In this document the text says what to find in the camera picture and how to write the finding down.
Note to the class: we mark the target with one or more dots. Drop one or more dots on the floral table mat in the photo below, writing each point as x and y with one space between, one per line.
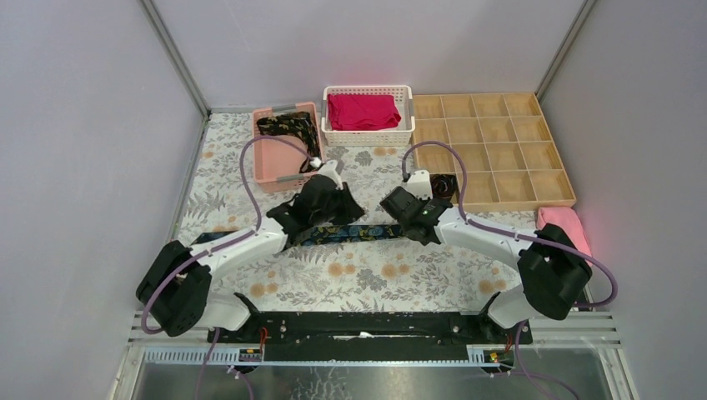
388 275

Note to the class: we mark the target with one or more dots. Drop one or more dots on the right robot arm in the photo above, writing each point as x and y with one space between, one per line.
552 272

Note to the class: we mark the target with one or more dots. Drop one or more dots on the blue floral necktie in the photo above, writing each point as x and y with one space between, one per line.
314 236

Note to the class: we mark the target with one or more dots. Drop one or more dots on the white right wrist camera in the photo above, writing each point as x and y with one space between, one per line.
419 184

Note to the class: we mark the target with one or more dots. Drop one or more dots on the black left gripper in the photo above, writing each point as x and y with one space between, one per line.
343 202

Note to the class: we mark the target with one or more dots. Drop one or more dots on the black gold necktie in basket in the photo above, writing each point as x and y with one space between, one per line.
295 124

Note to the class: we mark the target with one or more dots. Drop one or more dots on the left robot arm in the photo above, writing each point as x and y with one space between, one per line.
176 291

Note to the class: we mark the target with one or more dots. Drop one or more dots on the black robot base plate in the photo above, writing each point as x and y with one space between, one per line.
370 336

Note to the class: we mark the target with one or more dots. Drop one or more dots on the red folded cloth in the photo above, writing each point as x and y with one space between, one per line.
362 112

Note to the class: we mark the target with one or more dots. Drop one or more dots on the pink plastic basket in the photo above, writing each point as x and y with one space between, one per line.
281 162

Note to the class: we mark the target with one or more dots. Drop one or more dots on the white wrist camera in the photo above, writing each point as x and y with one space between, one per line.
327 169
419 184

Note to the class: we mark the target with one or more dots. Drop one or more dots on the wooden compartment tray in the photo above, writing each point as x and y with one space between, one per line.
499 147

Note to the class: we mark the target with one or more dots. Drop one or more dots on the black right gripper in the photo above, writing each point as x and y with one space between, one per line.
426 202

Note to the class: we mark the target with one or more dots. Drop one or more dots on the dark rolled necktie in tray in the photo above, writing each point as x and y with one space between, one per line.
444 186

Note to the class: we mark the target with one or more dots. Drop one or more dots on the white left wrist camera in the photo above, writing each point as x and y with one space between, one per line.
327 169

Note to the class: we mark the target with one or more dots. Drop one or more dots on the white plastic basket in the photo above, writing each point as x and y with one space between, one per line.
397 137

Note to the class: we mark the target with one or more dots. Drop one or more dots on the white slotted cable duct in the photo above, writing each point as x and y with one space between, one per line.
195 355

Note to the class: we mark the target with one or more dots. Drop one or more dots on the pink folded cloth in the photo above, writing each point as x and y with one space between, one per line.
567 219

